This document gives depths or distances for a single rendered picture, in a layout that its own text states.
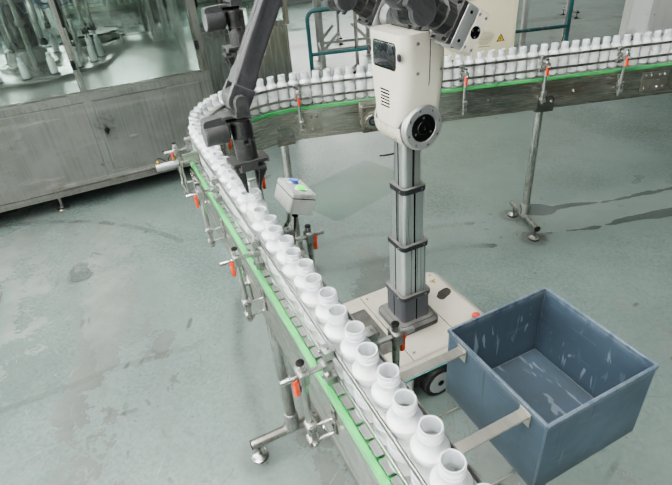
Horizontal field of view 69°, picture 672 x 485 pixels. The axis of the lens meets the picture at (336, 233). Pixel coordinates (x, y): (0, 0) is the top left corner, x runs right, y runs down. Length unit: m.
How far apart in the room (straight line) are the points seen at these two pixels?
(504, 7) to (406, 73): 3.79
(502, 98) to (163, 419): 2.38
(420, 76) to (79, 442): 2.04
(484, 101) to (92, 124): 2.90
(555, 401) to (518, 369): 0.12
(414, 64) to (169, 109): 2.95
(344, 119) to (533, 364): 1.72
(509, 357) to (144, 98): 3.48
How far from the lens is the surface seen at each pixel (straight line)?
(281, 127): 2.69
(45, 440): 2.64
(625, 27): 7.11
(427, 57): 1.65
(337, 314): 0.98
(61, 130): 4.30
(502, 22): 5.40
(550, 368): 1.49
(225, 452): 2.25
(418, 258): 2.04
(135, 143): 4.35
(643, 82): 3.40
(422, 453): 0.79
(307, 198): 1.50
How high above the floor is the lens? 1.78
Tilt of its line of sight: 32 degrees down
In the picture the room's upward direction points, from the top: 5 degrees counter-clockwise
